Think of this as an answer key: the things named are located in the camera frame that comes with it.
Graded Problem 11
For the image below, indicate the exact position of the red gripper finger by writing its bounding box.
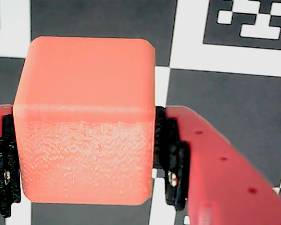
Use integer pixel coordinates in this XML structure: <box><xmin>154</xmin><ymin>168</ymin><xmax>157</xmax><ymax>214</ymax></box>
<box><xmin>154</xmin><ymin>105</ymin><xmax>281</xmax><ymax>225</ymax></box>
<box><xmin>0</xmin><ymin>105</ymin><xmax>22</xmax><ymax>225</ymax></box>

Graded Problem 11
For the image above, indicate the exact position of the orange cube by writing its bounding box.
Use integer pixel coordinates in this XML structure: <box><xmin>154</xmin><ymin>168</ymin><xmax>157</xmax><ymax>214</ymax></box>
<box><xmin>13</xmin><ymin>36</ymin><xmax>156</xmax><ymax>206</ymax></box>

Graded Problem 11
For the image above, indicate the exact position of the black white marker mat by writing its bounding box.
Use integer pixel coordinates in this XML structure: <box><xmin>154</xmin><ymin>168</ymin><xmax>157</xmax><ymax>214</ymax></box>
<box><xmin>0</xmin><ymin>0</ymin><xmax>281</xmax><ymax>225</ymax></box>

